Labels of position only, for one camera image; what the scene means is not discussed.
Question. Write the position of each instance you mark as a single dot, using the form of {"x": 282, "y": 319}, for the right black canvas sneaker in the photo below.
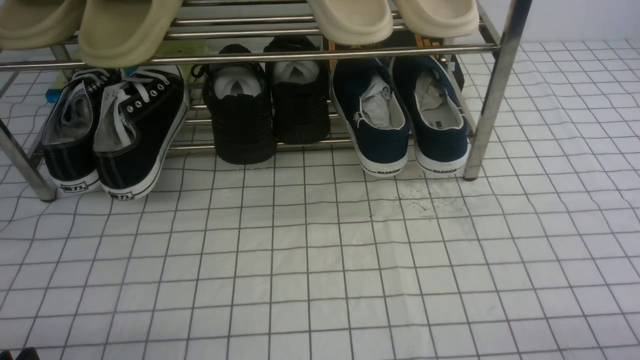
{"x": 139, "y": 118}

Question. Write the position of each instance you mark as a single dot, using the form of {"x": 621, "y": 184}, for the left black canvas sneaker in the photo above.
{"x": 69, "y": 131}

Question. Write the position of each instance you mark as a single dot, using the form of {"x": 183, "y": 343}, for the far-left beige slipper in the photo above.
{"x": 34, "y": 24}

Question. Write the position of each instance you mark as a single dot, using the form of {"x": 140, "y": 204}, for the navy slip-on shoe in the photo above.
{"x": 428, "y": 95}
{"x": 365, "y": 99}

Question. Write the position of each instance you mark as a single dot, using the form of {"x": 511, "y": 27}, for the far-right beige slipper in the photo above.
{"x": 439, "y": 18}

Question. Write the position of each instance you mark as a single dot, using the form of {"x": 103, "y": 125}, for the silver metal shoe rack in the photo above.
{"x": 503, "y": 47}

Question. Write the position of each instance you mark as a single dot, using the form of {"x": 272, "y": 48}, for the black canvas sneaker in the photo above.
{"x": 69, "y": 131}
{"x": 139, "y": 118}

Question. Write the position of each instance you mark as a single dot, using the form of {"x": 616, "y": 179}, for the black knit sneaker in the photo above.
{"x": 299, "y": 90}
{"x": 238, "y": 97}

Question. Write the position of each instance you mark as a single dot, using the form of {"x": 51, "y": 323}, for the white grid-pattern floor cloth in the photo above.
{"x": 306, "y": 257}

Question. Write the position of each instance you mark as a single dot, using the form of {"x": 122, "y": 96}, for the right black knit sneaker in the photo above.
{"x": 299, "y": 90}

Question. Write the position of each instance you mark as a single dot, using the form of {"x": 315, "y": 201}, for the left black knit sneaker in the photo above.
{"x": 238, "y": 97}

